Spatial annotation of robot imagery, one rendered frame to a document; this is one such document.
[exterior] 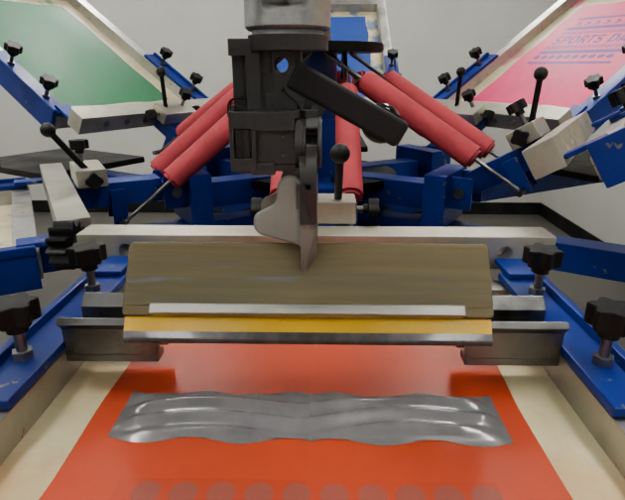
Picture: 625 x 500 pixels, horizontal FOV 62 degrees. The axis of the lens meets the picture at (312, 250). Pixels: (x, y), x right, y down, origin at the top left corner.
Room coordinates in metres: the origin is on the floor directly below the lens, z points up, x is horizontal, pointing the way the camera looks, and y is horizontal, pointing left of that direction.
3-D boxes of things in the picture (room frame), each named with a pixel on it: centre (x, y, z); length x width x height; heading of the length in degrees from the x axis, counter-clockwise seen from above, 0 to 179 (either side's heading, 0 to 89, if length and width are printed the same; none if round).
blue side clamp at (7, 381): (0.52, 0.28, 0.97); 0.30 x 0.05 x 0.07; 179
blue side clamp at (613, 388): (0.51, -0.28, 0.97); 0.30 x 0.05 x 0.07; 179
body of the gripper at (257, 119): (0.49, 0.03, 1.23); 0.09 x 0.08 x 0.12; 89
